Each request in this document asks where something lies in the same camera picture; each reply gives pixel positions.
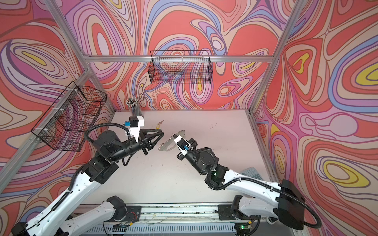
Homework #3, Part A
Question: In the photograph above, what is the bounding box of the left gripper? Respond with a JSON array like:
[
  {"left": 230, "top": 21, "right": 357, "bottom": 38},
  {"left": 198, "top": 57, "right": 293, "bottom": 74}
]
[{"left": 108, "top": 130, "right": 163, "bottom": 165}]

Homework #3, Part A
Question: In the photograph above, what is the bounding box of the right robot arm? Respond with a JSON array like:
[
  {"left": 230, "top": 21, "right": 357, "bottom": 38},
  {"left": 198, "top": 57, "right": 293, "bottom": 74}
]
[{"left": 174, "top": 135, "right": 322, "bottom": 230}]

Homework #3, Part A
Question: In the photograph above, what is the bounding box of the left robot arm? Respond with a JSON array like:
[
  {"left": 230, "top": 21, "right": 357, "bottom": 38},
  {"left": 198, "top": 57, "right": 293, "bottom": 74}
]
[{"left": 11, "top": 117, "right": 164, "bottom": 236}]

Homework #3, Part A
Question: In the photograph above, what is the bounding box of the loose key with yellow tag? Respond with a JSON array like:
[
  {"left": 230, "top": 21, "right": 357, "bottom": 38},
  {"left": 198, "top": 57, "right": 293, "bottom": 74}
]
[{"left": 156, "top": 120, "right": 164, "bottom": 129}]

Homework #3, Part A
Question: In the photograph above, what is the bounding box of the metal cup of pens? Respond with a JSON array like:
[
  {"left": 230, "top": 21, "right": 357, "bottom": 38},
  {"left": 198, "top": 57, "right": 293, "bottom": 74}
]
[{"left": 126, "top": 97, "right": 143, "bottom": 117}]

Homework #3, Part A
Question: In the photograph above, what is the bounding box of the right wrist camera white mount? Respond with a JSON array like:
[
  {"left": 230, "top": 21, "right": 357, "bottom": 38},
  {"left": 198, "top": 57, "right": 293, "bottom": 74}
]
[{"left": 173, "top": 135, "right": 191, "bottom": 156}]

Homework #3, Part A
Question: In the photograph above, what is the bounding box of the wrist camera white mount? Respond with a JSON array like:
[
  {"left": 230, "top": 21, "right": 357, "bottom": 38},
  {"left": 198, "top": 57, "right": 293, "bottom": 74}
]
[
  {"left": 124, "top": 116, "right": 145, "bottom": 143},
  {"left": 173, "top": 135, "right": 191, "bottom": 156}
]

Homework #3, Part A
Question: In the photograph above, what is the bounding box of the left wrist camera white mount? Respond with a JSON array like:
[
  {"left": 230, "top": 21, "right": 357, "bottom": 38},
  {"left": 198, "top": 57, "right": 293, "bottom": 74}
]
[{"left": 124, "top": 116, "right": 145, "bottom": 143}]

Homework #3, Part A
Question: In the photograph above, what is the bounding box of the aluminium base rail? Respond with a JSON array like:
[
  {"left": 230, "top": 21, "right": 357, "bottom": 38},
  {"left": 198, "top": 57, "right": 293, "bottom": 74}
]
[{"left": 73, "top": 201, "right": 281, "bottom": 225}]

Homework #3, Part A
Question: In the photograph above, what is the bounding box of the black wire basket back wall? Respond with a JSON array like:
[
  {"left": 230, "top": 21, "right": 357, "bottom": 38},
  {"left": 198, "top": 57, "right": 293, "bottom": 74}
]
[{"left": 148, "top": 50, "right": 213, "bottom": 85}]

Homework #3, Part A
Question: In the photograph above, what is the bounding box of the black wire basket wall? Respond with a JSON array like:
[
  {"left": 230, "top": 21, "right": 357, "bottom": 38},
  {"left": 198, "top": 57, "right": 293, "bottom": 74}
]
[
  {"left": 148, "top": 50, "right": 213, "bottom": 85},
  {"left": 31, "top": 81, "right": 107, "bottom": 152}
]

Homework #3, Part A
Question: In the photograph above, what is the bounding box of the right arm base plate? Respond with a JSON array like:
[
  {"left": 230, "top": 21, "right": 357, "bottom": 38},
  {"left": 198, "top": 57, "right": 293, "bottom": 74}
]
[{"left": 216, "top": 204, "right": 250, "bottom": 221}]

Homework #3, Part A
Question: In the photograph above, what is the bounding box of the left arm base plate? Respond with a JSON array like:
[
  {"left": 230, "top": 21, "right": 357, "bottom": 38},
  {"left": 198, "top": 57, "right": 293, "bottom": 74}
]
[{"left": 112, "top": 206, "right": 142, "bottom": 223}]

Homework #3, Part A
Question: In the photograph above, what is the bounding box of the black wire basket left wall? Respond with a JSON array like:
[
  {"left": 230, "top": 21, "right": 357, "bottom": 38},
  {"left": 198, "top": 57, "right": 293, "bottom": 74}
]
[{"left": 31, "top": 81, "right": 107, "bottom": 152}]

